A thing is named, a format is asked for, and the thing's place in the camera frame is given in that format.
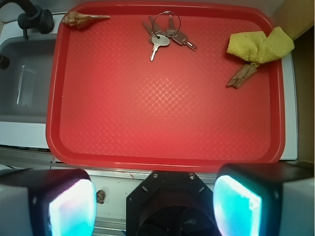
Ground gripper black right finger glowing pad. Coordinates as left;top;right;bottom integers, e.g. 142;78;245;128
213;163;315;236

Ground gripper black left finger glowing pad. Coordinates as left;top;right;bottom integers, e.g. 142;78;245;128
0;169;96;236

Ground black faucet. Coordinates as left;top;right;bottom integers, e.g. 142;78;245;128
0;0;54;39

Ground yellow microfiber cloth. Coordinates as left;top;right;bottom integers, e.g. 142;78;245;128
226;27;295;64

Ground red plastic tray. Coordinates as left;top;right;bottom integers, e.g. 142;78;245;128
46;1;285;173

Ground small brown pinecone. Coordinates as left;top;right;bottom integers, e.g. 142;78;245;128
96;189;106;204

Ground small driftwood piece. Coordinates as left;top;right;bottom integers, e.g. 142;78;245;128
226;64;257;89

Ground silver keys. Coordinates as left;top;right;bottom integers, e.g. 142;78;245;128
142;11;197;61

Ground brown spiral seashell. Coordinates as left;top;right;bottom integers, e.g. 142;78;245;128
61;11;110;29

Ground grey sink basin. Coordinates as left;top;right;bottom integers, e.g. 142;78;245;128
0;34;57;123

